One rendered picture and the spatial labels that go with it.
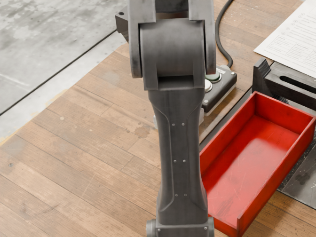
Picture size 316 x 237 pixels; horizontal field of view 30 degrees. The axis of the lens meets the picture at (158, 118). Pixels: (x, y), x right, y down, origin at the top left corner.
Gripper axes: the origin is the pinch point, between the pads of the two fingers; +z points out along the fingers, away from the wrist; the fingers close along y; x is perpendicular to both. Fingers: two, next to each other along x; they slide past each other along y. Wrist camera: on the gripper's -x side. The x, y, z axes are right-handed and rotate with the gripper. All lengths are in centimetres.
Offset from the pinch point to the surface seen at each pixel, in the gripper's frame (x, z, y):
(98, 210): 0.9, 6.4, 23.9
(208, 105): 3.8, 4.3, -4.0
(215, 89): 2.7, 4.1, -8.0
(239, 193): 18.1, 6.0, 8.6
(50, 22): -143, 101, -87
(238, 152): 13.4, 6.2, 1.1
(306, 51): 10.4, 7.3, -30.1
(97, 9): -131, 102, -107
